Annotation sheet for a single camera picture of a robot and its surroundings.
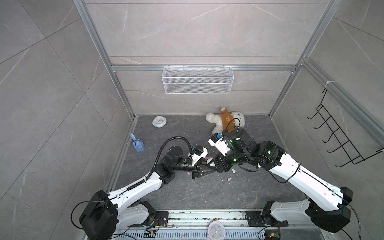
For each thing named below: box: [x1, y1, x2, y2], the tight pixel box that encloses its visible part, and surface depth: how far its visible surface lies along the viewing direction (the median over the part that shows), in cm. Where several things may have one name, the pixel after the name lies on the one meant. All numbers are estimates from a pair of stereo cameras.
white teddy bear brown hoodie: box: [205, 106, 246, 135], surface depth 109 cm
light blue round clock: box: [152, 115, 167, 128], surface depth 116 cm
